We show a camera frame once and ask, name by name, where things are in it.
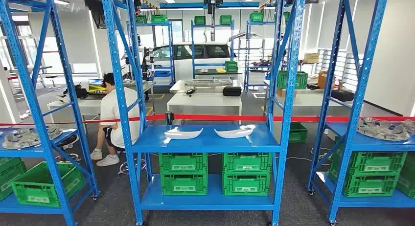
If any white part with orange writing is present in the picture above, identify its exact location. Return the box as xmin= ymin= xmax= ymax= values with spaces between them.
xmin=214 ymin=124 xmax=257 ymax=139

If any blue steel shelf rack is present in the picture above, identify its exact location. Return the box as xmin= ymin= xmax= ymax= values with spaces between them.
xmin=244 ymin=20 xmax=277 ymax=92
xmin=190 ymin=20 xmax=235 ymax=79
xmin=99 ymin=0 xmax=308 ymax=226
xmin=307 ymin=0 xmax=415 ymax=226
xmin=135 ymin=21 xmax=176 ymax=89
xmin=0 ymin=0 xmax=100 ymax=226

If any white plastic trim part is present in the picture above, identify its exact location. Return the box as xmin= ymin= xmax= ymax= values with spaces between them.
xmin=164 ymin=126 xmax=204 ymax=140

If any grey metal casting part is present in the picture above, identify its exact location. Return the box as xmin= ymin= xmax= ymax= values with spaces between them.
xmin=403 ymin=119 xmax=415 ymax=136
xmin=1 ymin=124 xmax=63 ymax=150
xmin=356 ymin=117 xmax=411 ymax=142

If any white work table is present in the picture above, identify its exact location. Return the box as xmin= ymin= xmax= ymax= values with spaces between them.
xmin=166 ymin=92 xmax=243 ymax=125
xmin=276 ymin=90 xmax=366 ymax=116

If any red barrier belt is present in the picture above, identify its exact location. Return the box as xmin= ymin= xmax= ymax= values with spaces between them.
xmin=0 ymin=113 xmax=415 ymax=127

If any grey moulded tray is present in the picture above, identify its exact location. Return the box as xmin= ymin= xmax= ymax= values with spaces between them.
xmin=184 ymin=78 xmax=233 ymax=87

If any black zip case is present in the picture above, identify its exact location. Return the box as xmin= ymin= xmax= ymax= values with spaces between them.
xmin=330 ymin=89 xmax=355 ymax=103
xmin=223 ymin=86 xmax=243 ymax=97

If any dark green topped table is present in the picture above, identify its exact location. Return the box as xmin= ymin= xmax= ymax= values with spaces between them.
xmin=194 ymin=68 xmax=243 ymax=80

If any white car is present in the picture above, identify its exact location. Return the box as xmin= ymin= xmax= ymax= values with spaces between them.
xmin=121 ymin=41 xmax=239 ymax=84

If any person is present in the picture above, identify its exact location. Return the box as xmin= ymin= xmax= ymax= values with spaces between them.
xmin=90 ymin=72 xmax=140 ymax=167

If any chrome base stool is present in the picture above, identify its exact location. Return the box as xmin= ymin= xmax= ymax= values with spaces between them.
xmin=117 ymin=146 xmax=147 ymax=178
xmin=54 ymin=135 xmax=82 ymax=164

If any large green plastic crate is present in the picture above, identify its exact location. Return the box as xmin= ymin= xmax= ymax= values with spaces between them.
xmin=276 ymin=70 xmax=309 ymax=90

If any overhead hoist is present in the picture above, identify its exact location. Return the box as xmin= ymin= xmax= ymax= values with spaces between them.
xmin=203 ymin=0 xmax=224 ymax=42

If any open laptop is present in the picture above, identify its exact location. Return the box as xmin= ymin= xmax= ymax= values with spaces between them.
xmin=87 ymin=78 xmax=107 ymax=94

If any brown cardboard box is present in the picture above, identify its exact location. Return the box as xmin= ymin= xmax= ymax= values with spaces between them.
xmin=317 ymin=70 xmax=329 ymax=90

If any white desk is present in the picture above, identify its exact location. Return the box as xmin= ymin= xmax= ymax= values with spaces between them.
xmin=46 ymin=98 xmax=104 ymax=124

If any black backpack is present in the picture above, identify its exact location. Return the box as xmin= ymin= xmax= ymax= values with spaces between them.
xmin=63 ymin=83 xmax=89 ymax=99

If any white slatted rack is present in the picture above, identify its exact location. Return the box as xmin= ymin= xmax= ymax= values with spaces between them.
xmin=315 ymin=47 xmax=365 ymax=92

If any black stool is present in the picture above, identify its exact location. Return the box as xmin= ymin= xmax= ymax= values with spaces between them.
xmin=44 ymin=74 xmax=62 ymax=90

